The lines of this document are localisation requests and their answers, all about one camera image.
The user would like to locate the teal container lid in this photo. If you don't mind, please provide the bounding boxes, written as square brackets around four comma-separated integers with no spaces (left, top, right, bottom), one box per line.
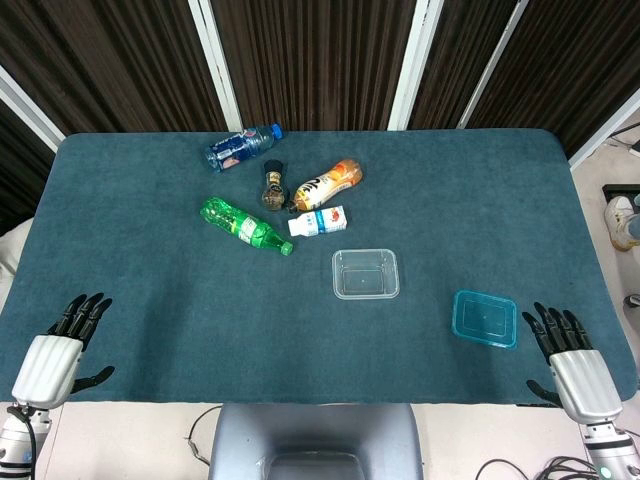
[451,289,519,350]

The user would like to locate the white sneaker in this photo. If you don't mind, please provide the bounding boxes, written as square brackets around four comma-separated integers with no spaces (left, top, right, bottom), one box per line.
[603,195,640,252]

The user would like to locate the teal velvet table cloth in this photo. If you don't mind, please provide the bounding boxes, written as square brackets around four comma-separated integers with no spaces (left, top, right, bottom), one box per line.
[0,128,640,405]

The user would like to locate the green soda bottle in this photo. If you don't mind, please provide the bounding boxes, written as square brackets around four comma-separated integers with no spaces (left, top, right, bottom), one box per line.
[199,195,295,257]

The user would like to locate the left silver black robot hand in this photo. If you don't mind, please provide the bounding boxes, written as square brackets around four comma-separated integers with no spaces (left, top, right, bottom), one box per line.
[10,292,116,410]

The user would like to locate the white rounded object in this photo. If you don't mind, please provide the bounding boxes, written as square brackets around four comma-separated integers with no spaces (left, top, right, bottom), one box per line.
[0,217,34,277]

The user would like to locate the white milk bottle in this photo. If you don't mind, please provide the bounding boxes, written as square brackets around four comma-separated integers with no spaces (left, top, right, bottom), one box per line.
[287,205,349,238]

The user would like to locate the small glass pepper grinder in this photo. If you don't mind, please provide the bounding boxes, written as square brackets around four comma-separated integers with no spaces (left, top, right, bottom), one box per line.
[259,158,290,212]

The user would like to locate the thin black floor cable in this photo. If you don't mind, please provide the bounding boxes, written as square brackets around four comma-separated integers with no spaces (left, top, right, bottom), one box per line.
[185,404,224,466]

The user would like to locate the blue label water bottle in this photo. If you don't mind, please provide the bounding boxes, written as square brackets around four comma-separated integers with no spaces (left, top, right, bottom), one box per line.
[203,122,285,174]

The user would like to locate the orange drink bottle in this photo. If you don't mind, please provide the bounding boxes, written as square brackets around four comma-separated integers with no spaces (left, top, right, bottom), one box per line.
[284,158,364,213]

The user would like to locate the grey robot torso base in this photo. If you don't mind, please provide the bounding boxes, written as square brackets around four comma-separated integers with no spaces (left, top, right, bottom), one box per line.
[208,402,425,480]

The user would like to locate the clear plastic container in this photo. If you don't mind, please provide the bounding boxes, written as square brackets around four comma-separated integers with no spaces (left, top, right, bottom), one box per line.
[331,248,401,301]

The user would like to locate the white partition post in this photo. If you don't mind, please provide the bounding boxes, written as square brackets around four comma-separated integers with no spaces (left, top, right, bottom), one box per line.
[0,64,66,154]
[457,0,530,130]
[387,0,445,132]
[187,0,245,133]
[568,87,640,171]

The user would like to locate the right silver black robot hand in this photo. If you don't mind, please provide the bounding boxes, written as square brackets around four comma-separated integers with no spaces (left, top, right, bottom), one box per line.
[521,301,625,425]

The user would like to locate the black floor cable bundle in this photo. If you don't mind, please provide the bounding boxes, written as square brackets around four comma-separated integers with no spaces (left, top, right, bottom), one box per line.
[474,454,601,480]

